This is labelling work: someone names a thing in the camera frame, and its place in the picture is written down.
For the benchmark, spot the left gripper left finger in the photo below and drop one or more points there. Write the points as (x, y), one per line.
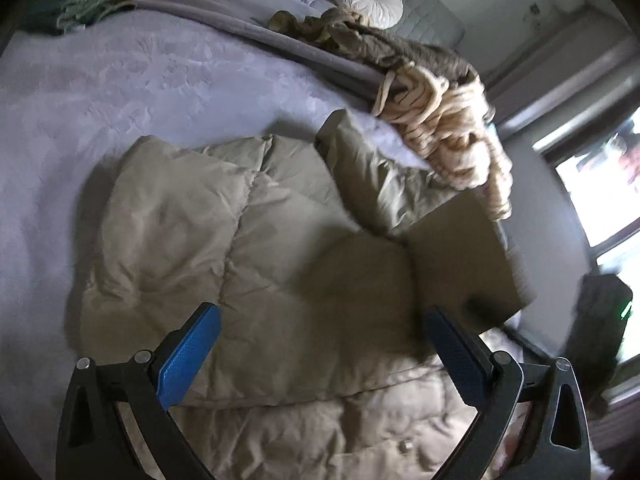
(92, 439)

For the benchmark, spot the window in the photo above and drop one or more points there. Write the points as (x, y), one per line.
(598, 169)

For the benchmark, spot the cream striped knit garment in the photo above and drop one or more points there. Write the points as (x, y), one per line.
(448, 124)

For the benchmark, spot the beige puffer jacket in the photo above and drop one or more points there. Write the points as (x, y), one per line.
(321, 257)

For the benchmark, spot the brown grey garment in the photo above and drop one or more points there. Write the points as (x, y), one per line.
(345, 33)

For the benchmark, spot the lavender embossed bedspread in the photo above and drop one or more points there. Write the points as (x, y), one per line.
(70, 106)

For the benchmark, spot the grey blanket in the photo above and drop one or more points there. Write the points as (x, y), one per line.
(249, 19)

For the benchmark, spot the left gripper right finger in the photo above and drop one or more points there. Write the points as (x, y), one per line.
(554, 441)

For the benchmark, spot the dark green fringed scarf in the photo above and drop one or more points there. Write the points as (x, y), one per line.
(62, 17)

